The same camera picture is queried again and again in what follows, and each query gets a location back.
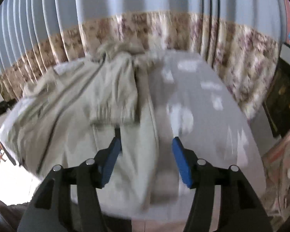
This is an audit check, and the blue floral curtain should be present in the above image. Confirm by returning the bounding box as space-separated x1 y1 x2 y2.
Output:
0 0 286 119

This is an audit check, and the grey patterned bed sheet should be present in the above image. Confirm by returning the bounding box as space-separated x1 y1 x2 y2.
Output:
0 49 268 222

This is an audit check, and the dark framed cabinet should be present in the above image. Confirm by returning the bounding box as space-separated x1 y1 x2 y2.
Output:
263 43 290 138

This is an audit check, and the beige hooded jacket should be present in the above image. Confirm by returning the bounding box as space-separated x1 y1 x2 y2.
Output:
0 42 179 213

